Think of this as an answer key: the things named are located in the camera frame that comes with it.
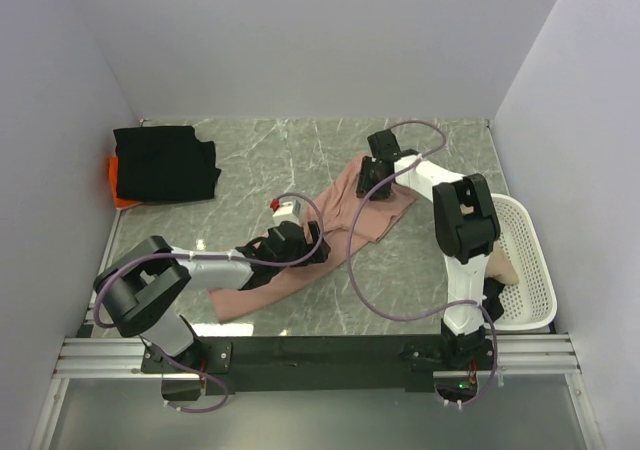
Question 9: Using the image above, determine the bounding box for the pink printed t-shirt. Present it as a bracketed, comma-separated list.
[209, 153, 417, 323]

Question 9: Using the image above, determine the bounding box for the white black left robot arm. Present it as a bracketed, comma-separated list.
[93, 221, 331, 372]

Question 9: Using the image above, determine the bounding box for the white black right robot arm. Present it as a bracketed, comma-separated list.
[356, 129, 501, 369]

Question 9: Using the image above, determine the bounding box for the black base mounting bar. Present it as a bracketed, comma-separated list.
[140, 334, 501, 401]

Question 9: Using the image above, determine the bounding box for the folded black t-shirt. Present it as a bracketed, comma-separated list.
[113, 125, 221, 204]

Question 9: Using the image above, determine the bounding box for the beige garment in basket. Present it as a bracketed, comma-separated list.
[485, 247, 519, 285]

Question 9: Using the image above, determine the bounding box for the black garment in basket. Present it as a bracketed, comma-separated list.
[482, 278, 505, 321]

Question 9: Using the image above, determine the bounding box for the folded orange t-shirt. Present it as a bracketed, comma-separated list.
[108, 156, 141, 210]

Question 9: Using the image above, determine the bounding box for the white plastic laundry basket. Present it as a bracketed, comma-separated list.
[492, 194, 558, 333]

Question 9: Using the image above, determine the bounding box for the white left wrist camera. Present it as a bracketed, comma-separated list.
[270, 199, 301, 226]

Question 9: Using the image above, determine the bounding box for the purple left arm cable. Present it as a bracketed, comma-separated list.
[92, 192, 325, 414]

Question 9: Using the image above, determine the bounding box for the aluminium frame rail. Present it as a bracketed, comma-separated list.
[32, 204, 606, 449]

